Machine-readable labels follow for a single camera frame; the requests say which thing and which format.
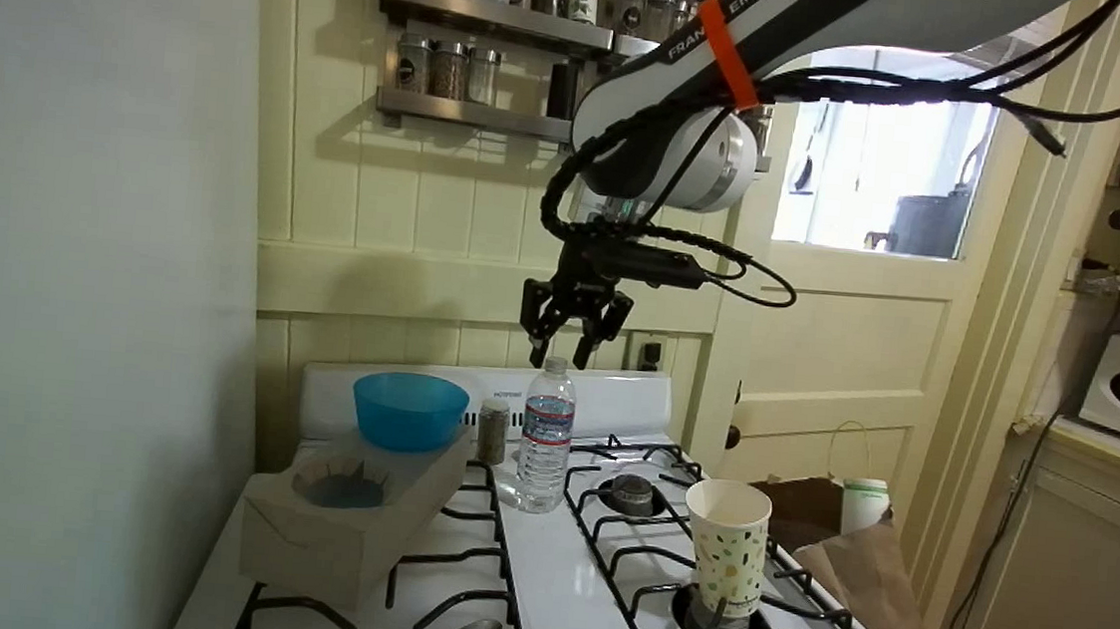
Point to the door window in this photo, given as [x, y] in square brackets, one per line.
[881, 170]

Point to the blue plastic bowl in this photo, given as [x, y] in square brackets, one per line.
[409, 411]

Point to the small spice shaker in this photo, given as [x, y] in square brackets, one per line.
[493, 431]

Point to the white container with green print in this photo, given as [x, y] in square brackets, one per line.
[865, 504]

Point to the metal spice rack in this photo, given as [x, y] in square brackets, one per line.
[488, 17]

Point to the glass spice jar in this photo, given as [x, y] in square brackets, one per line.
[484, 77]
[447, 71]
[413, 65]

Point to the black stove grate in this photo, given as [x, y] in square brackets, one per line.
[491, 559]
[636, 556]

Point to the dark door knob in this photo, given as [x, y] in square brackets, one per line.
[732, 437]

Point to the cardboard box with cutout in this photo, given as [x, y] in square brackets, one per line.
[343, 537]

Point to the speckled paper cup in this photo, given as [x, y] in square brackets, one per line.
[726, 553]

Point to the white gas stove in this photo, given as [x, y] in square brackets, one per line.
[558, 594]

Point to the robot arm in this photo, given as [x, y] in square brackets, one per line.
[824, 5]

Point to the black spice jar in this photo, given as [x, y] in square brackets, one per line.
[563, 90]

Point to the cream door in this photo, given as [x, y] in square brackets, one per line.
[837, 356]

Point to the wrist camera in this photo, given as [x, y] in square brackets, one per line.
[649, 265]

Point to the brown paper bag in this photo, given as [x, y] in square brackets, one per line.
[874, 579]

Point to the cream cabinet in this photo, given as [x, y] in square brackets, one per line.
[1078, 585]

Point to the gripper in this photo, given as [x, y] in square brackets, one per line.
[576, 268]

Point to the clear plastic water bottle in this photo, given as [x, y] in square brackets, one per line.
[546, 443]

